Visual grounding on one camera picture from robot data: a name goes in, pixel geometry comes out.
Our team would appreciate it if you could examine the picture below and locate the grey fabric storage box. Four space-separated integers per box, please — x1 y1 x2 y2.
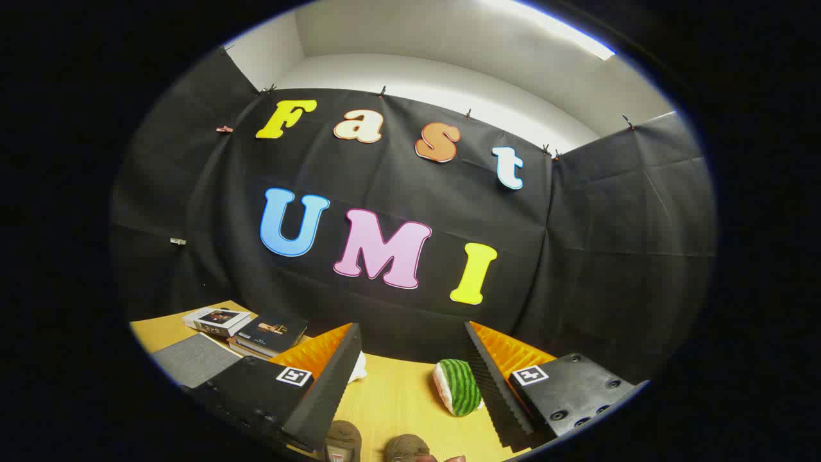
152 333 242 389

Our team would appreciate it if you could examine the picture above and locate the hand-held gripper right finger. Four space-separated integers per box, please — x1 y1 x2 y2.
463 320 650 451

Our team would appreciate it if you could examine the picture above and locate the white portrait cover book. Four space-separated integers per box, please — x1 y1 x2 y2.
183 307 253 338

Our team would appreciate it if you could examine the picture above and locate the brown cover book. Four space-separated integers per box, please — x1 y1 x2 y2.
226 336 280 361

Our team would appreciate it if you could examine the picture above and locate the watermelon slice plush toy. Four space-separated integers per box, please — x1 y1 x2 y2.
433 359 484 418

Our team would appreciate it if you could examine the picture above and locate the black backdrop cloth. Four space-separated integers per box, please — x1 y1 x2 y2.
109 48 718 392

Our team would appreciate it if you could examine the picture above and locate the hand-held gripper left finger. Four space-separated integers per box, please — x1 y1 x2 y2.
183 323 363 453

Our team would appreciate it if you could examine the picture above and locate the brown fuzzy shoe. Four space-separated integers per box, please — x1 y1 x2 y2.
324 420 362 462
384 434 438 462

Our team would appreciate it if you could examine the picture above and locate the dark navy hardcover book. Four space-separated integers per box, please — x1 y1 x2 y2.
233 311 309 357

